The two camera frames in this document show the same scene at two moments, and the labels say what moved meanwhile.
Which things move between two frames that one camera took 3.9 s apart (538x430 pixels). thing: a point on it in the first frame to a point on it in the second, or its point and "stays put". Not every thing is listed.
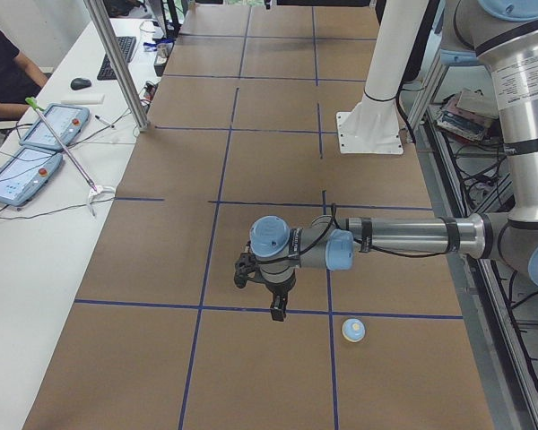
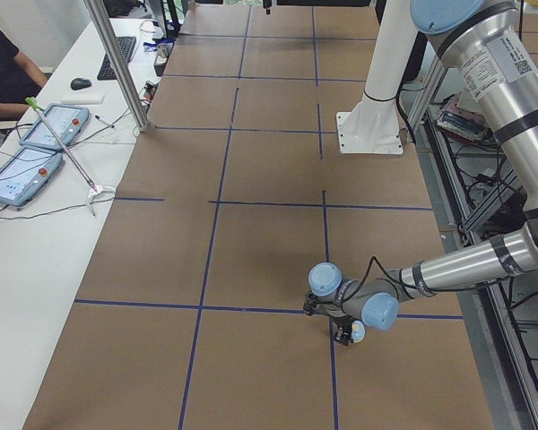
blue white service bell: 353,330 stays put
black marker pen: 103,120 stays put
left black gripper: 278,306 to 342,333
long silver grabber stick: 94,189 stays put
